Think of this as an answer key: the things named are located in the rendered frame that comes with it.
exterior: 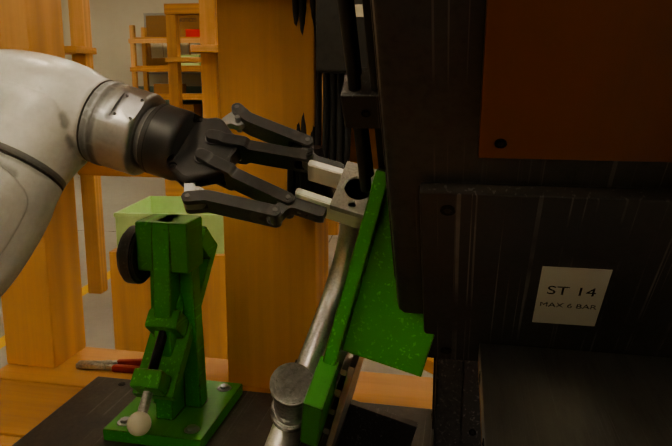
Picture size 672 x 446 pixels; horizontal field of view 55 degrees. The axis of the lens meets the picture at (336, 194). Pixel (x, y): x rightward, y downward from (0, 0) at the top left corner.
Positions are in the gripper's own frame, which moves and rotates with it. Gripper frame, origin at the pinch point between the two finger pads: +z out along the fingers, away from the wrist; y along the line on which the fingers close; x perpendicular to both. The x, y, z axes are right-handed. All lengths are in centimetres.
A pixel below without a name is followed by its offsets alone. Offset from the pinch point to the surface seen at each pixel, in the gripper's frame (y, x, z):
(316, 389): -19.3, -1.9, 4.9
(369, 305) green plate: -12.1, -4.6, 6.9
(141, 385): -19.6, 22.7, -16.8
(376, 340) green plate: -14.0, -2.7, 8.3
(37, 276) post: -7, 40, -46
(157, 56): 599, 744, -499
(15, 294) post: -10, 43, -50
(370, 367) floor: 61, 246, 5
